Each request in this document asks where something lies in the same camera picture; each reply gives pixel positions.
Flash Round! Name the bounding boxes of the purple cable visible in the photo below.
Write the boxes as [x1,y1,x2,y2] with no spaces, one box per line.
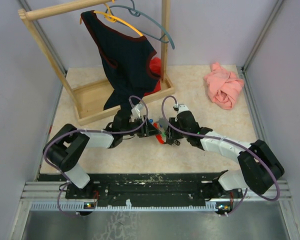
[161,95,281,217]
[43,95,149,217]

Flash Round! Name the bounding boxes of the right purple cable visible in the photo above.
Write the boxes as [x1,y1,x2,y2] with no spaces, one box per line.
[161,95,281,217]

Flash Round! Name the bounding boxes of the grey-blue hanger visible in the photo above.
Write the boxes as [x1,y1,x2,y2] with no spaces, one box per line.
[105,0,176,50]

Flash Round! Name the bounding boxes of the yellow hanger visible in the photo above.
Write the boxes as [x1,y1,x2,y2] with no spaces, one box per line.
[93,3,144,37]

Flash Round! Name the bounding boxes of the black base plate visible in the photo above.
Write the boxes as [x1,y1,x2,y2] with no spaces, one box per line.
[37,171,243,208]

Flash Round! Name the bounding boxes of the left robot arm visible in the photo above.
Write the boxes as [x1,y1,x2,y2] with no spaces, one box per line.
[43,110,161,199]

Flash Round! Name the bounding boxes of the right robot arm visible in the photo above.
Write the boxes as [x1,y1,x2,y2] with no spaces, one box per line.
[165,108,285,198]

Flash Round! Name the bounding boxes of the pink cloth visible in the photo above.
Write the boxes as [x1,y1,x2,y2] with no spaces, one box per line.
[203,62,244,110]

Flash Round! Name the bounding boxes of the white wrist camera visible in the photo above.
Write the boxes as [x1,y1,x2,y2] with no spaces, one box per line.
[131,103,145,119]
[173,103,189,114]

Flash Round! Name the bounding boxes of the red cloth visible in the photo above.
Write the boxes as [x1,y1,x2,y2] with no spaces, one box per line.
[144,57,161,96]

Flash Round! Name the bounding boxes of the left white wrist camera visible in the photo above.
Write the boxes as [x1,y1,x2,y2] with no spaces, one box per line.
[131,103,145,119]

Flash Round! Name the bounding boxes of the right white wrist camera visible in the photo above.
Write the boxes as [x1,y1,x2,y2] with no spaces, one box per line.
[173,103,189,114]

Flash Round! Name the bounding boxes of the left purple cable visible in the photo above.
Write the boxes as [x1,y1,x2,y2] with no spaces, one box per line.
[43,95,149,217]

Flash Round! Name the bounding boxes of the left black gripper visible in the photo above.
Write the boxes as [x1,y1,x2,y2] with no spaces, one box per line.
[121,115,162,138]

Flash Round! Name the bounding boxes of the dark navy tank top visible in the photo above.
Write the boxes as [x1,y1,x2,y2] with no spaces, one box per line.
[80,10,160,110]

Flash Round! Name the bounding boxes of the wooden clothes rack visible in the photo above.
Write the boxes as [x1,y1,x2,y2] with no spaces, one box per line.
[18,0,175,126]

